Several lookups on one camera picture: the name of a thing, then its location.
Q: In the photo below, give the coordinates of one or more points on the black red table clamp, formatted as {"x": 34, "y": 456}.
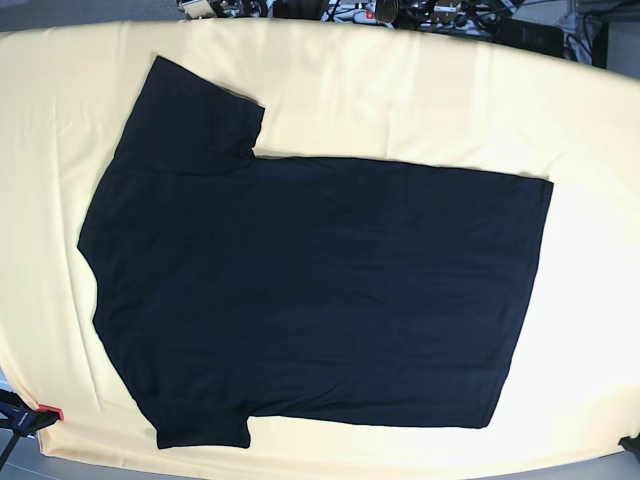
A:
{"x": 22, "y": 420}

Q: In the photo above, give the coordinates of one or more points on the yellow table cloth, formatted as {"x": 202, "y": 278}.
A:
{"x": 334, "y": 90}

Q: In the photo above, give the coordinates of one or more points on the black clamp at right corner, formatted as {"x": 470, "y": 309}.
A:
{"x": 631, "y": 445}

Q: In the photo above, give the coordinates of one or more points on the black T-shirt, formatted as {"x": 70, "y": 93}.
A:
{"x": 337, "y": 289}

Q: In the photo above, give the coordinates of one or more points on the black box behind table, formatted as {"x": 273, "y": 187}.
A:
{"x": 533, "y": 37}

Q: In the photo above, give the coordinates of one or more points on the white power strip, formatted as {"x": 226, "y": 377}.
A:
{"x": 352, "y": 13}

